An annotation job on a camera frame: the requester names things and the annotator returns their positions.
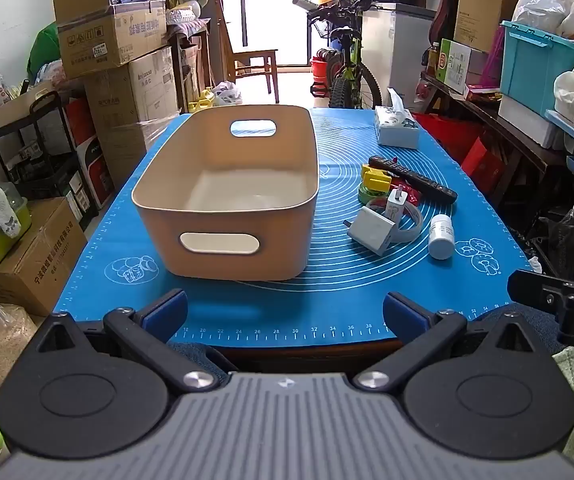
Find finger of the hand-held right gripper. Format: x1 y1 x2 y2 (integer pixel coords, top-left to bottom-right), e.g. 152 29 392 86
507 269 574 348

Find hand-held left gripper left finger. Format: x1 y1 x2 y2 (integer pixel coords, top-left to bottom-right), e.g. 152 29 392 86
34 288 220 395

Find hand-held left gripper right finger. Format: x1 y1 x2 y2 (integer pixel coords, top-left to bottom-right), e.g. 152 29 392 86
354 291 542 393

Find white pill bottle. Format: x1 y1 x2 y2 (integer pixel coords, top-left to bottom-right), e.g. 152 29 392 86
427 214 456 261

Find beige storage bin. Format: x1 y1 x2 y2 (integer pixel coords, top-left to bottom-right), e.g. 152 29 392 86
132 104 320 282

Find pale band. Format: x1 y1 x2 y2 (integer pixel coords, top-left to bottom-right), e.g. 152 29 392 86
367 197 424 245

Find large white charger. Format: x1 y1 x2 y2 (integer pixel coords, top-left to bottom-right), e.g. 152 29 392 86
344 205 398 251

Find red plastic item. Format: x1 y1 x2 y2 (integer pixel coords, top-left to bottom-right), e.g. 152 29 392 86
389 175 422 207

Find green round container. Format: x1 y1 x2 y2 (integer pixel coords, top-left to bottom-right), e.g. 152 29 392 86
358 182 390 206

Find black remote control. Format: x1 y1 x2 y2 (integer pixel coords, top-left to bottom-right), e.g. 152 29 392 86
368 155 458 206

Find yellow clip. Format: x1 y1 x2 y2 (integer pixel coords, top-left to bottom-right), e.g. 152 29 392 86
361 164 392 186

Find black plastic bag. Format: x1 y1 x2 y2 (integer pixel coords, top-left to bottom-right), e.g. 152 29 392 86
537 202 574 276

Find blue silicone mat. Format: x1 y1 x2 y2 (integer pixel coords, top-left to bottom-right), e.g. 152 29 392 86
53 106 535 356

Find plain brown cardboard box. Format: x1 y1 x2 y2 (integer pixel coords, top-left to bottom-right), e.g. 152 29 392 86
0 197 88 317

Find dark wooden bench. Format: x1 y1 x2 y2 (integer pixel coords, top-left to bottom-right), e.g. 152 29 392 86
419 72 568 221

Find red paper bags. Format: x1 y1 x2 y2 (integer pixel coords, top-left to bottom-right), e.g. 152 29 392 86
414 112 505 196

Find white foam box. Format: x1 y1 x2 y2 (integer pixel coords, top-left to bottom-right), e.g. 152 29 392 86
498 95 565 150

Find red and white box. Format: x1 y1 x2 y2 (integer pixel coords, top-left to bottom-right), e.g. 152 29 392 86
64 97 115 211

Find tissue box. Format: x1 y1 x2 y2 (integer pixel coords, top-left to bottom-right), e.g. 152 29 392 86
373 87 422 150

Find black utility cart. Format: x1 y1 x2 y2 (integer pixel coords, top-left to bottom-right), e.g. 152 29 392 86
0 91 90 201

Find plastic-wrapped cardboard box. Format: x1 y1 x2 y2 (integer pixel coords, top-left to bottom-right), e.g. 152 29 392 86
84 46 180 191

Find teal storage box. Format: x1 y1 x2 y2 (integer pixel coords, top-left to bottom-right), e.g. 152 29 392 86
499 20 574 116

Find yellow jugs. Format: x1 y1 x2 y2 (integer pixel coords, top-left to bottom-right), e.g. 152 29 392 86
188 87 215 113

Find white floor plastic bag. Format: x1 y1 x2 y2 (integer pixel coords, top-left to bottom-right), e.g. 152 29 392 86
212 81 242 106

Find green and white carton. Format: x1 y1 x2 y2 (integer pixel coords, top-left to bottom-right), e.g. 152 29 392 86
436 38 490 96

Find green black bicycle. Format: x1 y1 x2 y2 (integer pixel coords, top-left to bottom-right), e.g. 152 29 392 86
292 0 382 111

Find shallow cardboard box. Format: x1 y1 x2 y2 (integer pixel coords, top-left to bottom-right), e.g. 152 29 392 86
0 80 60 131

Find white chest freezer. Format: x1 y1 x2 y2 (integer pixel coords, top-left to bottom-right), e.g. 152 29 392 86
359 2 438 111

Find wooden chair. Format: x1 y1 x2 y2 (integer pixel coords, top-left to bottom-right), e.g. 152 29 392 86
217 0 280 106

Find open cardboard box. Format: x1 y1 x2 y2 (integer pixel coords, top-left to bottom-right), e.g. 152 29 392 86
53 0 168 81

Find tall cardboard box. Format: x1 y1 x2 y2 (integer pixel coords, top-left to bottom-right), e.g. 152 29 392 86
454 0 530 53

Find green bag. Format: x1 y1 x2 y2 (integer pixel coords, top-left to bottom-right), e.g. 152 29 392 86
27 22 68 81

